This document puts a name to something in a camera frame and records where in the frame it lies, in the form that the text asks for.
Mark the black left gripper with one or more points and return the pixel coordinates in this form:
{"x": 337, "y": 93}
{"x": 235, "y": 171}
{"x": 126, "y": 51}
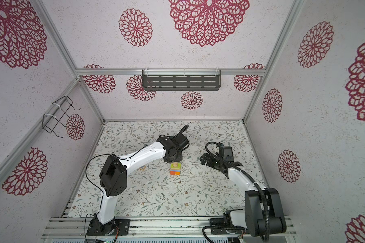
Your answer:
{"x": 167, "y": 160}

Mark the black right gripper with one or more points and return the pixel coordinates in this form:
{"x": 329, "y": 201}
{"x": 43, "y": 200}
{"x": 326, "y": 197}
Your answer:
{"x": 211, "y": 158}

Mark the lime green block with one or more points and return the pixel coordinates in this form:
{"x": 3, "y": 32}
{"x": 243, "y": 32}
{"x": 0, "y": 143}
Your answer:
{"x": 175, "y": 169}

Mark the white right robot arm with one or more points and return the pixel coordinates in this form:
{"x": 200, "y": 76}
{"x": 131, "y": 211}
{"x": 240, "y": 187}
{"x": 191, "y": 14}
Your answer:
{"x": 234, "y": 220}

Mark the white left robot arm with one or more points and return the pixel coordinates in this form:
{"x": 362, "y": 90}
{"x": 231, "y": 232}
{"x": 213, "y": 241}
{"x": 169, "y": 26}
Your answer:
{"x": 115, "y": 171}

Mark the grey slotted wall shelf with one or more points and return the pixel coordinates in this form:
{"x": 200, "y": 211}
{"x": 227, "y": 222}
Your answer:
{"x": 181, "y": 81}

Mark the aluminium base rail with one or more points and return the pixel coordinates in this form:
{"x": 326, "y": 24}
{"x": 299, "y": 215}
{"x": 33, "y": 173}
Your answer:
{"x": 78, "y": 230}

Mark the black wire wall basket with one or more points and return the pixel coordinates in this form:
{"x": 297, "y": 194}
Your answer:
{"x": 53, "y": 118}

